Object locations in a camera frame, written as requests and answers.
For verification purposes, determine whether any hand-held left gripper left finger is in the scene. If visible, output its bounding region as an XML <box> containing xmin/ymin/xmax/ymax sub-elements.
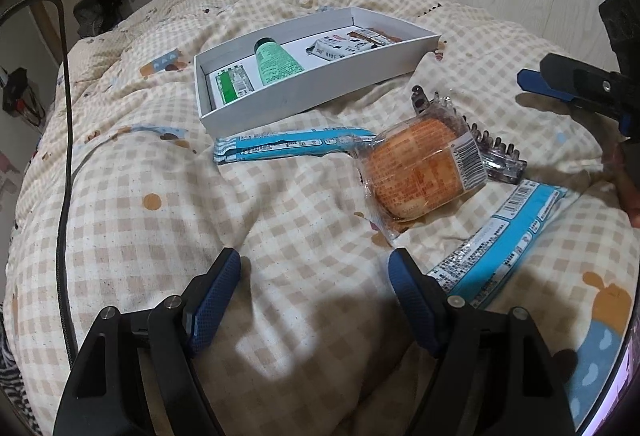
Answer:
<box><xmin>52</xmin><ymin>247</ymin><xmax>242</xmax><ymax>436</ymax></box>

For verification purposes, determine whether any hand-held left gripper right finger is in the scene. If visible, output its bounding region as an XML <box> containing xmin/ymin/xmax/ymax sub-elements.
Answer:
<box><xmin>388</xmin><ymin>247</ymin><xmax>576</xmax><ymax>436</ymax></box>

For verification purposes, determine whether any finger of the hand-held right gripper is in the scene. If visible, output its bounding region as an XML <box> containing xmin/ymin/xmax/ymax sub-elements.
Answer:
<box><xmin>517</xmin><ymin>52</ymin><xmax>621</xmax><ymax>119</ymax></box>

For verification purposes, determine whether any round bread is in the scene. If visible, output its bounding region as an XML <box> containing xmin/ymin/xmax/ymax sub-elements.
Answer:
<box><xmin>356</xmin><ymin>113</ymin><xmax>488</xmax><ymax>247</ymax></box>

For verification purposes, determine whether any brown patterned stick packet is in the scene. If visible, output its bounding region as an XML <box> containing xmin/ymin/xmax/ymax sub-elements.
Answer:
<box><xmin>350</xmin><ymin>27</ymin><xmax>403</xmax><ymax>49</ymax></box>

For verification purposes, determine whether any white cow print biscuit packet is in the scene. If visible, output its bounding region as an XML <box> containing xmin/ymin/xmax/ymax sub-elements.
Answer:
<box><xmin>305</xmin><ymin>32</ymin><xmax>373</xmax><ymax>62</ymax></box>

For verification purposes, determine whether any green snack packet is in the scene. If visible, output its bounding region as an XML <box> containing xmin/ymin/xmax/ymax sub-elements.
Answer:
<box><xmin>210</xmin><ymin>65</ymin><xmax>256</xmax><ymax>109</ymax></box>

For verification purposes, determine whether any white cardboard box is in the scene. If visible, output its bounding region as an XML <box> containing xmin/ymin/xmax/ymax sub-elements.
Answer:
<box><xmin>193</xmin><ymin>6</ymin><xmax>443</xmax><ymax>137</ymax></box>

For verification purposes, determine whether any green tube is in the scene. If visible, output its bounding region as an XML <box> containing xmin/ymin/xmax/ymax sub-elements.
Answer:
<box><xmin>254</xmin><ymin>37</ymin><xmax>305</xmax><ymax>87</ymax></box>

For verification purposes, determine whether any person's right hand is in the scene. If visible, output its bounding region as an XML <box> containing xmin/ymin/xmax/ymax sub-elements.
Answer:
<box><xmin>602</xmin><ymin>141</ymin><xmax>640</xmax><ymax>229</ymax></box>

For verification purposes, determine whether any checked bear print blanket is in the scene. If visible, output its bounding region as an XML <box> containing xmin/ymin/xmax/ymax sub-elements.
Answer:
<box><xmin>0</xmin><ymin>0</ymin><xmax>636</xmax><ymax>436</ymax></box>

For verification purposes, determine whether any blue snack packet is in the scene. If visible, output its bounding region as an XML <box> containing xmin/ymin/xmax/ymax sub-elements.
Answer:
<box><xmin>212</xmin><ymin>126</ymin><xmax>378</xmax><ymax>165</ymax></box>
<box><xmin>425</xmin><ymin>180</ymin><xmax>583</xmax><ymax>312</ymax></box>

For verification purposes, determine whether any black smartphone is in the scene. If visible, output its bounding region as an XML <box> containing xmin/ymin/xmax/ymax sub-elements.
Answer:
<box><xmin>577</xmin><ymin>333</ymin><xmax>640</xmax><ymax>436</ymax></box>

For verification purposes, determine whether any black hanging bag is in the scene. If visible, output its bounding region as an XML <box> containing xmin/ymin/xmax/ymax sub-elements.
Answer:
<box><xmin>2</xmin><ymin>68</ymin><xmax>43</xmax><ymax>127</ymax></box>

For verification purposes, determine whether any grey striped garment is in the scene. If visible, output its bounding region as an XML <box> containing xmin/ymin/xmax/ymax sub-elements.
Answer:
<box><xmin>75</xmin><ymin>0</ymin><xmax>108</xmax><ymax>37</ymax></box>

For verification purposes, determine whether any black cable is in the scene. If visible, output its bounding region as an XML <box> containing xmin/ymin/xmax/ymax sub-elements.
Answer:
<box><xmin>0</xmin><ymin>0</ymin><xmax>81</xmax><ymax>367</ymax></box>

